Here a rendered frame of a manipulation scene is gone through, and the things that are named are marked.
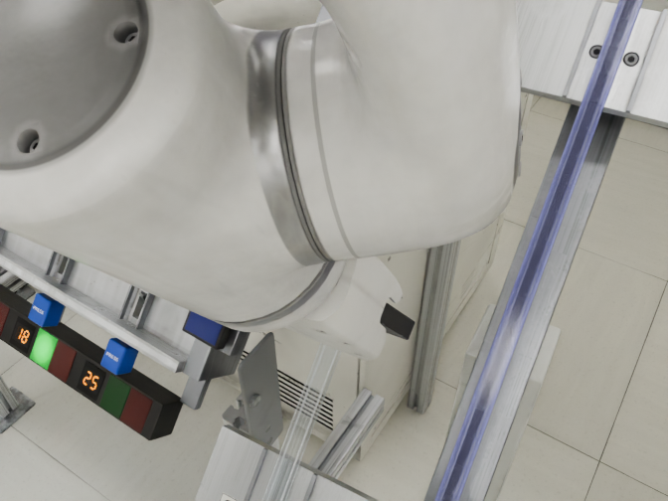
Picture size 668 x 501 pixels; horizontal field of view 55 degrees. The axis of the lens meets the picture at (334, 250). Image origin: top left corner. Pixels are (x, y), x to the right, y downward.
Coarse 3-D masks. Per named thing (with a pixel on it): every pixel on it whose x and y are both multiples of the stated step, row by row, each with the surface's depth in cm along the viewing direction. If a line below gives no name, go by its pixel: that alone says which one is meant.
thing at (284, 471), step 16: (320, 352) 45; (336, 352) 44; (320, 368) 45; (320, 384) 44; (304, 400) 45; (320, 400) 45; (304, 416) 44; (288, 432) 45; (304, 432) 44; (288, 448) 45; (304, 448) 45; (288, 464) 44; (272, 480) 45; (288, 480) 44; (272, 496) 44
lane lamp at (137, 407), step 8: (136, 392) 64; (128, 400) 64; (136, 400) 64; (144, 400) 63; (128, 408) 64; (136, 408) 64; (144, 408) 63; (128, 416) 64; (136, 416) 64; (144, 416) 63; (128, 424) 64; (136, 424) 64
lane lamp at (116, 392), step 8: (112, 376) 65; (112, 384) 65; (120, 384) 65; (104, 392) 65; (112, 392) 65; (120, 392) 65; (128, 392) 64; (104, 400) 65; (112, 400) 65; (120, 400) 64; (104, 408) 65; (112, 408) 65; (120, 408) 64
